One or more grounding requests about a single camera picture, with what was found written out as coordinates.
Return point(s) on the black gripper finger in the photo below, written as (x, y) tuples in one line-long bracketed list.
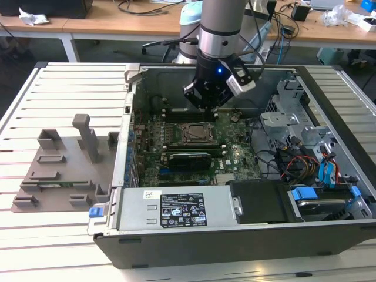
[(195, 98), (218, 103)]

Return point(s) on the silver CPU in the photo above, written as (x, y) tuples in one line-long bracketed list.
[(199, 133)]

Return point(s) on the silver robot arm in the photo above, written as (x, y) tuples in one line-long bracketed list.
[(223, 17)]

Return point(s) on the CPU socket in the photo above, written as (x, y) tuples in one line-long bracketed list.
[(182, 141)]

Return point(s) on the round coin battery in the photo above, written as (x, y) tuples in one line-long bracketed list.
[(234, 118)]

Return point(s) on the black RAM slot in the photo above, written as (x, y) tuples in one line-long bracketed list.
[(176, 119), (176, 147), (176, 144), (176, 109), (176, 116), (176, 112)]

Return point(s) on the green RAM stick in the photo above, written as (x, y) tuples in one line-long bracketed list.
[(218, 152), (55, 184)]

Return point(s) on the white board sticker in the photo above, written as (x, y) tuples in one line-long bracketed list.
[(228, 162)]

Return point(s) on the silver drive cage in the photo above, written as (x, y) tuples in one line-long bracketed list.
[(276, 123)]

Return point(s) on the black graphics card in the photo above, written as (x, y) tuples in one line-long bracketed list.
[(191, 161)]

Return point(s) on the green motherboard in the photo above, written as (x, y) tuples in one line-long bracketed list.
[(239, 166)]

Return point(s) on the black chair base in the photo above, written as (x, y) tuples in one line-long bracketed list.
[(144, 50)]

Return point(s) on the silver chipset heatsink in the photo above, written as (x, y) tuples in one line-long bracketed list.
[(224, 179)]

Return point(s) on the blue expansion slot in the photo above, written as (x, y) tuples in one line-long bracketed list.
[(164, 169)]

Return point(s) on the small black adapter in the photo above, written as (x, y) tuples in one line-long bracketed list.
[(289, 30)]

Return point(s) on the tall black box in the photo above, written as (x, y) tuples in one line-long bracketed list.
[(273, 7)]

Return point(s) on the wooden desk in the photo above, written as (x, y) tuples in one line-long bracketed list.
[(117, 26)]

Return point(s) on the black plastic shroud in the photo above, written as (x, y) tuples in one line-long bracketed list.
[(258, 202)]

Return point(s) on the black rating label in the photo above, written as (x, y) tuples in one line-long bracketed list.
[(183, 210)]

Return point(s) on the small black cube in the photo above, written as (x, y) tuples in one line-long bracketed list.
[(300, 13)]

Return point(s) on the teal box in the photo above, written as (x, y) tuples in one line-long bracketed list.
[(330, 55)]

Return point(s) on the hard disk in blue carrier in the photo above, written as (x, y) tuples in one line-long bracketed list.
[(304, 194)]

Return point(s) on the silver power supply unit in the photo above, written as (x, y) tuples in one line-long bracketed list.
[(138, 211)]

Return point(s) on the grey laptop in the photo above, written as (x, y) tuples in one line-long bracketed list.
[(327, 3)]

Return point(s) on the clear plastic bag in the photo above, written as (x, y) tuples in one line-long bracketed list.
[(335, 14)]

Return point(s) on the grey parts rack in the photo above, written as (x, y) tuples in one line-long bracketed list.
[(73, 176)]

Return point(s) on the black PC case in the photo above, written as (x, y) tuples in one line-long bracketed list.
[(235, 249)]

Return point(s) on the blue plastic latch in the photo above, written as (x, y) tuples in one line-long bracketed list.
[(95, 212)]

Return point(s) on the flat white box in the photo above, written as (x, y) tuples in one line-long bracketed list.
[(357, 20)]

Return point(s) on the small blue box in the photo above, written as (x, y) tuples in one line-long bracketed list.
[(366, 4)]

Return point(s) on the large black box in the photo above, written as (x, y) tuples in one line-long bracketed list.
[(44, 7)]

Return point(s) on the crumpled white paper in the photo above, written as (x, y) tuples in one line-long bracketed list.
[(32, 17)]

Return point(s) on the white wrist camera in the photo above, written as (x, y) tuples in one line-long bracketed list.
[(239, 88)]

